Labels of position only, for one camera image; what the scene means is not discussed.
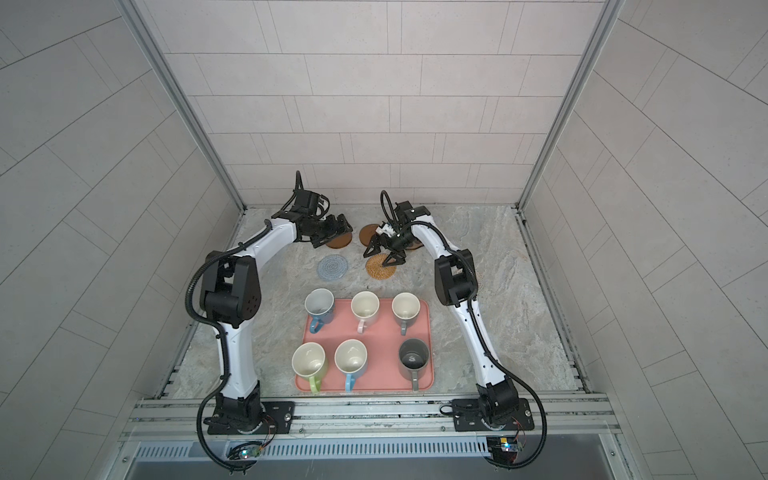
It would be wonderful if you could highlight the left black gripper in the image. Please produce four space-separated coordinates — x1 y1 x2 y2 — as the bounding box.
305 212 354 246

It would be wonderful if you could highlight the brown wooden coaster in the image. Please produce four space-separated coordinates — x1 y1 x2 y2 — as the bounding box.
326 232 353 249
359 224 378 247

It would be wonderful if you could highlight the rattan woven round coaster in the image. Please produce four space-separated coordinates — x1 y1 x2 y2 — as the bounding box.
365 253 396 280

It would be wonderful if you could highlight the grey woven round coaster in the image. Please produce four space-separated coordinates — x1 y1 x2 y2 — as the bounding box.
317 254 349 281

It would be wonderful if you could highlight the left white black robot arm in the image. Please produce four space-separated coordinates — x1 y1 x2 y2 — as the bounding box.
185 173 353 434

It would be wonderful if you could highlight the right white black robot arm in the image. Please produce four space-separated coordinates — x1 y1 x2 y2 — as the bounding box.
363 190 548 470

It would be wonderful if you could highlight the blue floral mug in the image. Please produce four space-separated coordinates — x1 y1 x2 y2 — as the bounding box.
304 288 335 334

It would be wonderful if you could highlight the pink rectangular tray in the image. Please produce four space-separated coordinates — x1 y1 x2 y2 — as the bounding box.
295 298 435 394

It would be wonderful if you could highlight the dark grey mug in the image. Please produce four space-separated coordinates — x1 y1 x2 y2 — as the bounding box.
398 338 430 391

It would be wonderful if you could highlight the right circuit board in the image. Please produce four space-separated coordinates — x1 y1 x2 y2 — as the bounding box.
486 436 524 468

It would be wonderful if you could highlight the circuit board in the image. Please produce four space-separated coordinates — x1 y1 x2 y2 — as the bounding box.
486 436 524 468
227 441 266 461

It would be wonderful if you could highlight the left circuit board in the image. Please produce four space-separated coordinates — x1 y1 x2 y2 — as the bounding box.
227 441 266 461

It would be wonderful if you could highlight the white mug grey handle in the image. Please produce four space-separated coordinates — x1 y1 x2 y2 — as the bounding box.
391 292 421 336

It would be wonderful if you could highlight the white mug pink handle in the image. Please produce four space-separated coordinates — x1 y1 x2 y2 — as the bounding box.
350 291 380 334

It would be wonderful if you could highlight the white mug blue handle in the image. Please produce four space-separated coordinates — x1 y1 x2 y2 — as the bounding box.
334 339 368 392

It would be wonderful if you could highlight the white mug green handle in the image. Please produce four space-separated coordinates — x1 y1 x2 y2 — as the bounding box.
291 342 328 394

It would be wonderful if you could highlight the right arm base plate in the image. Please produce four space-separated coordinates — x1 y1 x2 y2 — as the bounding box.
440 398 535 432

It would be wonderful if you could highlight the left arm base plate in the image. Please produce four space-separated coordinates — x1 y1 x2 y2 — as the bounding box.
203 401 295 435

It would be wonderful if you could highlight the aluminium mounting rail frame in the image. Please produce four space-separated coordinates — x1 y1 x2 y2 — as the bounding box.
101 365 643 480

